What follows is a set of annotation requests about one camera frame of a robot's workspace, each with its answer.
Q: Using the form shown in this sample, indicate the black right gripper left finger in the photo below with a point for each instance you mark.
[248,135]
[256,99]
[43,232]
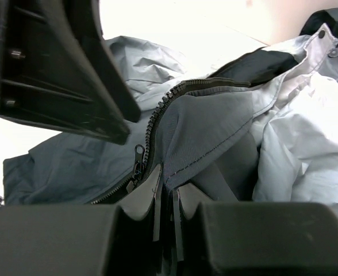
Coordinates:
[81,239]

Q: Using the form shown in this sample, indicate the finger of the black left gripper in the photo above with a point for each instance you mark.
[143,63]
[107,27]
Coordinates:
[57,72]

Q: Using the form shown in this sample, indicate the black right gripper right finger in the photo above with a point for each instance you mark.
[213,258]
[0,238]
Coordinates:
[247,238]

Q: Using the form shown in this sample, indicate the grey gradient hooded jacket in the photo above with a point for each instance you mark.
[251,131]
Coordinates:
[262,128]

